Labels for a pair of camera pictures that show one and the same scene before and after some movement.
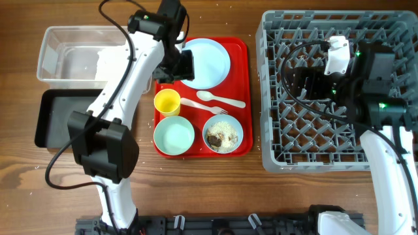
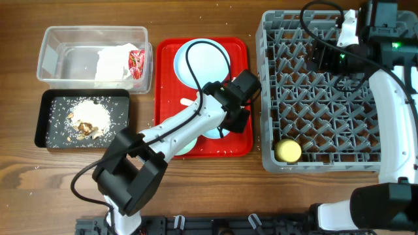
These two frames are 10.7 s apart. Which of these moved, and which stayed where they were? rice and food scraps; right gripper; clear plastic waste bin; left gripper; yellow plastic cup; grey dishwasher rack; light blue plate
Moved: right gripper; left gripper; rice and food scraps; yellow plastic cup
Stayed: grey dishwasher rack; clear plastic waste bin; light blue plate
